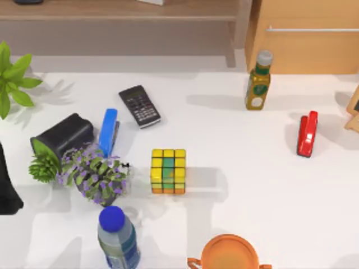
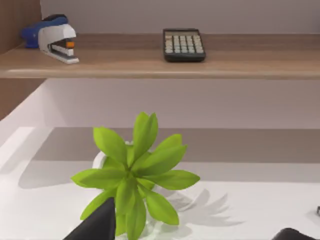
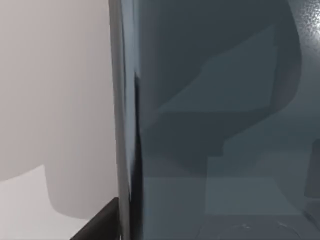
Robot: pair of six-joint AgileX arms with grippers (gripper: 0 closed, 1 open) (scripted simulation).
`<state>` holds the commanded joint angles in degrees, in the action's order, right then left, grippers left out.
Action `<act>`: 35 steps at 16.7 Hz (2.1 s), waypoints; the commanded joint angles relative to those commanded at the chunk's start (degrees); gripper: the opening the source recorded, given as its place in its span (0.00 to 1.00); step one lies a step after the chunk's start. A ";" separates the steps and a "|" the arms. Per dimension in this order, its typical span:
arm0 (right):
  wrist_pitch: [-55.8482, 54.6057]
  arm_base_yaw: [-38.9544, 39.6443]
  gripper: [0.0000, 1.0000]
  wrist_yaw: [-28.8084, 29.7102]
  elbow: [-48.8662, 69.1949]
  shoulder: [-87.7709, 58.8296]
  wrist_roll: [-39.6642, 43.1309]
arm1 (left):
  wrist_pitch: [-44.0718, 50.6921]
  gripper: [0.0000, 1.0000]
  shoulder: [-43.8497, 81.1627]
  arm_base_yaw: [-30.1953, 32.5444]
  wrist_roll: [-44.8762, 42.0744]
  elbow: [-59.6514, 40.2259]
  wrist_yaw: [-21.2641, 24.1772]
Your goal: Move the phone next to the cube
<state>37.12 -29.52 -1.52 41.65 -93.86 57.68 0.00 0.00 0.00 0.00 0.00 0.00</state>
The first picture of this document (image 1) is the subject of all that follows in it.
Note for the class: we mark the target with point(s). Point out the yellow and green puzzle cube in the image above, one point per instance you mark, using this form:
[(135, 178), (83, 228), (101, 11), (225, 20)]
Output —
[(168, 171)]

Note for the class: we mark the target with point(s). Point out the black calculator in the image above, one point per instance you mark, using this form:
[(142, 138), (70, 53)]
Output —
[(139, 106)]

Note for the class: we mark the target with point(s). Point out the blue stapler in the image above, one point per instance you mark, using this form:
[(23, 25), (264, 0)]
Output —
[(108, 131)]

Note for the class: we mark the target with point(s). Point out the purple flowering plant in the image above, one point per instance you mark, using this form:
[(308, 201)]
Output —
[(96, 175)]

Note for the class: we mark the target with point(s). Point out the yellow bottle with grey cap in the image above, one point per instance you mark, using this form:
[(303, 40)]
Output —
[(258, 84)]

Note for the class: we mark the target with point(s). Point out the black plant pot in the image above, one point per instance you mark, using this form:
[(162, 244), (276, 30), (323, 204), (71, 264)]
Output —
[(66, 136)]

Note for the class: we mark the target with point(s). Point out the clear bottle with blue cap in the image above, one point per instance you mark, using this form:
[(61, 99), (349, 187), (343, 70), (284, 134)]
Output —
[(117, 241)]

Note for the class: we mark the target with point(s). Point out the wooden open shelf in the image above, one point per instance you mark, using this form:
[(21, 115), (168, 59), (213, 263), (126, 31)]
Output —
[(120, 25)]

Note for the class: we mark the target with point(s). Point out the red stapler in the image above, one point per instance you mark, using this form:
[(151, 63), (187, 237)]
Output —
[(307, 134)]

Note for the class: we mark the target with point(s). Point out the orange trophy cup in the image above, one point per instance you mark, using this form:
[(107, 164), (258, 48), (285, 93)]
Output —
[(230, 253)]

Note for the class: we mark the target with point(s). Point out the white object on shelf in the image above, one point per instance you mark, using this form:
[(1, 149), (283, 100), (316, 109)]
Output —
[(151, 1)]

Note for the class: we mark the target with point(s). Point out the wooden cupboard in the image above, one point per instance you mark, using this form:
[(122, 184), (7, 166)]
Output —
[(305, 45)]

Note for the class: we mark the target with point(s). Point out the green leafy plant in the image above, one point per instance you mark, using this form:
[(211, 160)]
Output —
[(11, 81)]

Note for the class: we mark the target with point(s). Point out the dark object on shelf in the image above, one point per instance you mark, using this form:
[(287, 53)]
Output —
[(28, 1)]

